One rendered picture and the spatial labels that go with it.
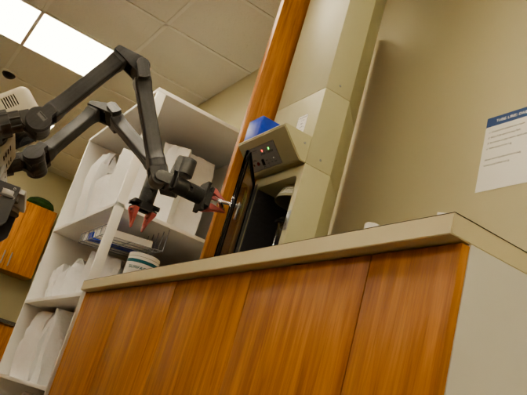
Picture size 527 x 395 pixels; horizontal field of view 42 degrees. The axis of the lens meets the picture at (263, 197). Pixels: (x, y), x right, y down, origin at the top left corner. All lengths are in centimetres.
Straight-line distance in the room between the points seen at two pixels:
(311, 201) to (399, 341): 114
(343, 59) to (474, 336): 153
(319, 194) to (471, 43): 84
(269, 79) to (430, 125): 66
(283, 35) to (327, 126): 62
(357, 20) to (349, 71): 21
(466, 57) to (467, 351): 167
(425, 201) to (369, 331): 122
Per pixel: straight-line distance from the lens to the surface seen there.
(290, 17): 294
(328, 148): 237
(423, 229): 122
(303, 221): 226
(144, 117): 228
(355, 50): 258
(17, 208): 248
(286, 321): 151
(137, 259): 279
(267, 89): 275
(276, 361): 149
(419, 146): 260
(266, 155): 243
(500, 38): 260
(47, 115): 222
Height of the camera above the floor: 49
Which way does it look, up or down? 20 degrees up
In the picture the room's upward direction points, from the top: 16 degrees clockwise
